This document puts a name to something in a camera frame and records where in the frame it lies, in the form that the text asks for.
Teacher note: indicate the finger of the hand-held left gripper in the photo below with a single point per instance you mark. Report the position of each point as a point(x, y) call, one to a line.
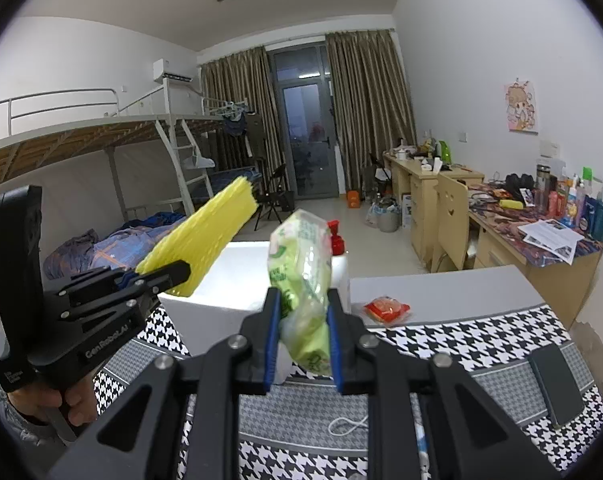
point(94, 282)
point(156, 277)

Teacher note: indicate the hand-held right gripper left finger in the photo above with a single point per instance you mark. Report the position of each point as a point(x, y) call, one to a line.
point(273, 340)

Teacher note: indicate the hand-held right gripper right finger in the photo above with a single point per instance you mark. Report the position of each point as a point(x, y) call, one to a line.
point(334, 345)

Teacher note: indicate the white foam box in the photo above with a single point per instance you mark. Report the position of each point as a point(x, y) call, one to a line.
point(216, 320)

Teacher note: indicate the yellow foam net sleeve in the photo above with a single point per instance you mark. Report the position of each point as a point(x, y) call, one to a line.
point(206, 230)

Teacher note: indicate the green plastic bag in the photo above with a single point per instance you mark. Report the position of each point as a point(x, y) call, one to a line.
point(301, 260)

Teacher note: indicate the person's left hand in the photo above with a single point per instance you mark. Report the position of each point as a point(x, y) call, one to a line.
point(81, 400)

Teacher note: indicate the blue checked quilt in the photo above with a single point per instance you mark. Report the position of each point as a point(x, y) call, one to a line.
point(111, 245)

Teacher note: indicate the red snack packet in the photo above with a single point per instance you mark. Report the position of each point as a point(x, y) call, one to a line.
point(387, 309)

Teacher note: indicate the white pump bottle red top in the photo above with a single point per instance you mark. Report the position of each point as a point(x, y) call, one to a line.
point(335, 237)

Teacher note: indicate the white bed ladder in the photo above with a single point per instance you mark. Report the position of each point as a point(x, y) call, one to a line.
point(189, 170)

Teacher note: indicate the white metal bunk bed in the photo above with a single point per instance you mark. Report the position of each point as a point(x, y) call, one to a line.
point(56, 145)

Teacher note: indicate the blue mattress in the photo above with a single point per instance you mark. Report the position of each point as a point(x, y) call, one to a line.
point(231, 177)

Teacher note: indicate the houndstooth table cloth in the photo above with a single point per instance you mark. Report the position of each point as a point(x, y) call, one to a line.
point(471, 350)

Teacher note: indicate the plastic bags on floor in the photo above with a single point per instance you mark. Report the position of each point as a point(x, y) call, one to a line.
point(384, 215)

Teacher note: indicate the black folding chair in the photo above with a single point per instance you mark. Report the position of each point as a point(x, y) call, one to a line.
point(274, 195)

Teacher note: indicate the orange floor item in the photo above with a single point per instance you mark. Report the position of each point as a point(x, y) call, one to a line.
point(352, 199)

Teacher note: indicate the wooden desk with drawers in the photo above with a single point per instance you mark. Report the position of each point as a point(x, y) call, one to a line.
point(421, 200)

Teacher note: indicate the wooden chair smiley cutout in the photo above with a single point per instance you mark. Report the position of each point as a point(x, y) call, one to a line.
point(451, 220)

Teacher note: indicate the hanging dark clothes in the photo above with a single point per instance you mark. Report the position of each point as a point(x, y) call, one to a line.
point(236, 125)

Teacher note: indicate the white air conditioner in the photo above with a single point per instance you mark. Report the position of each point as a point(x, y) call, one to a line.
point(171, 70)

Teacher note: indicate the brown curtain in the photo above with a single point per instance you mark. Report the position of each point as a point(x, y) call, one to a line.
point(236, 85)
point(369, 110)

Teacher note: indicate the glass balcony door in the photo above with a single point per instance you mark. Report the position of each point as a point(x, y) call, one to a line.
point(304, 120)

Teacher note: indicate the cluttered wooden desk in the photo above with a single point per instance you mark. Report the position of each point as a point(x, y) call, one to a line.
point(546, 280)

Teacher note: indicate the green kettle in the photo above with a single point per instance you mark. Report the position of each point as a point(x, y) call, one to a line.
point(445, 151)

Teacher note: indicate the black smartphone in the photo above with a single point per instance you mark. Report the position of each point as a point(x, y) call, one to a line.
point(556, 385)

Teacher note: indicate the yellow item on desk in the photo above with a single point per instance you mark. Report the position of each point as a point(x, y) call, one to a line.
point(511, 204)

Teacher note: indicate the printed paper sheets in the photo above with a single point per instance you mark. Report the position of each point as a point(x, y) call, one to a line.
point(551, 237)

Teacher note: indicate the row of toiletry bottles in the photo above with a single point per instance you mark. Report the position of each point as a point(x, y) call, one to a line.
point(576, 205)

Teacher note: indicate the white wall socket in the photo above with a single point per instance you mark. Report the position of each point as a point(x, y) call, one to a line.
point(549, 148)

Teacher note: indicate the cartoon wall poster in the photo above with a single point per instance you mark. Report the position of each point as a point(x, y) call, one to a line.
point(521, 106)

